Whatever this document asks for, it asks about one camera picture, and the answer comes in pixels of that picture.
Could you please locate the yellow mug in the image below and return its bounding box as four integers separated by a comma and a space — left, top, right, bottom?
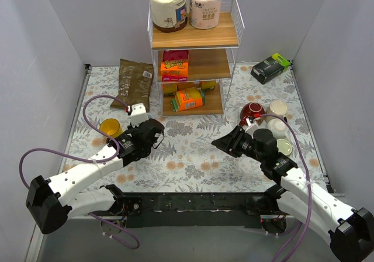
99, 118, 123, 138

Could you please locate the dark red mug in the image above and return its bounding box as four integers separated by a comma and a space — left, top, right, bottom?
239, 102, 265, 126

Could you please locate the pale green mug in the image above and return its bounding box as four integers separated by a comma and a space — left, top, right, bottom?
277, 139, 293, 156

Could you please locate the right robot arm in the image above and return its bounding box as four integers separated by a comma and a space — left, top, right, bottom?
212, 126, 373, 261

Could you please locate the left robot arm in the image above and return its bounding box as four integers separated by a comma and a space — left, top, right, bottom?
26, 119, 165, 235

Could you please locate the white speckled mug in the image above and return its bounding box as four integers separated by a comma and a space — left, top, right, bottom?
266, 118, 289, 139

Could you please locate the cream mug upside down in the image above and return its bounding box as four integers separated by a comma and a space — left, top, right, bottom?
265, 100, 289, 118

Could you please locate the clear acrylic tray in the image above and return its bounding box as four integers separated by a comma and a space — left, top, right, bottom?
233, 105, 296, 180

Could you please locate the floral table mat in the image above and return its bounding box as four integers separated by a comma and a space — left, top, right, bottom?
57, 61, 328, 193

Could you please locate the brown coffee bag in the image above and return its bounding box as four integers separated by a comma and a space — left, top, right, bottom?
116, 58, 154, 112

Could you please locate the orange yellow green sponge pack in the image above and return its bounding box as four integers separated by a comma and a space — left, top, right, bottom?
170, 87, 206, 112

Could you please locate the orange red sponge pack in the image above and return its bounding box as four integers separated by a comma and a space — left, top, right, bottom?
160, 50, 189, 82

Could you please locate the black green box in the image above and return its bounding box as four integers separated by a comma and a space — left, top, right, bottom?
251, 53, 291, 85

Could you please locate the beige wrapped toilet paper roll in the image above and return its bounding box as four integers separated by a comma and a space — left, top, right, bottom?
150, 0, 188, 33

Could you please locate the white wrapped toilet paper roll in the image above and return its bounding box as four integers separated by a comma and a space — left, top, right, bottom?
189, 0, 221, 30

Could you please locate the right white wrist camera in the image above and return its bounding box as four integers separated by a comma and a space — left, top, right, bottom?
245, 113, 261, 136

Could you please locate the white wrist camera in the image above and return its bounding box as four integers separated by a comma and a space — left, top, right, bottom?
245, 113, 261, 136
127, 103, 148, 127

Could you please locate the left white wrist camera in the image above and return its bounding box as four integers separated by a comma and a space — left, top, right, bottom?
127, 103, 148, 127

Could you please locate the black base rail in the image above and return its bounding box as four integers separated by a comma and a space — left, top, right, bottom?
72, 190, 325, 229

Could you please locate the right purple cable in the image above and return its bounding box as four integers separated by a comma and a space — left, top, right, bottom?
254, 113, 313, 262

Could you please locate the wire and wood shelf rack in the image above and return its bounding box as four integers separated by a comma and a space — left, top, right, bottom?
147, 0, 245, 118

